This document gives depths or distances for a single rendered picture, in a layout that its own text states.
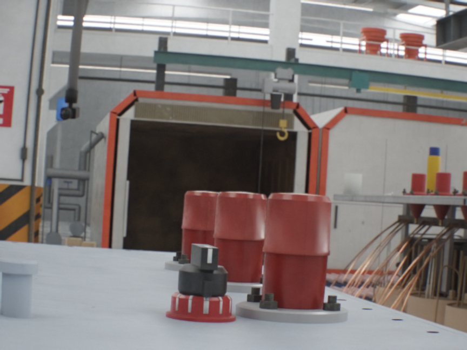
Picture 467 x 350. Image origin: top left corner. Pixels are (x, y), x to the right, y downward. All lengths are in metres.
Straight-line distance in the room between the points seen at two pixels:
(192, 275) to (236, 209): 0.38
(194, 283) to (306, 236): 0.13
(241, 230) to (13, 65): 10.38
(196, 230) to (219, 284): 0.70
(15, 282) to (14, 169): 10.70
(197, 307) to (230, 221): 0.40
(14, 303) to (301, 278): 0.32
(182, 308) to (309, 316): 0.13
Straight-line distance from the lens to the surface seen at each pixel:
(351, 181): 4.67
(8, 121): 11.68
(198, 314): 1.04
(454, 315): 3.66
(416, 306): 4.04
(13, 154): 11.67
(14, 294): 0.97
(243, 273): 1.43
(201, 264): 1.03
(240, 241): 1.42
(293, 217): 1.10
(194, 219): 1.75
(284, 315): 1.08
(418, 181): 4.06
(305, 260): 1.10
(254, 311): 1.09
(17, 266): 0.96
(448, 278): 4.10
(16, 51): 11.76
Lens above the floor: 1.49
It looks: 1 degrees up
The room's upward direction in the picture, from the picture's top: 4 degrees clockwise
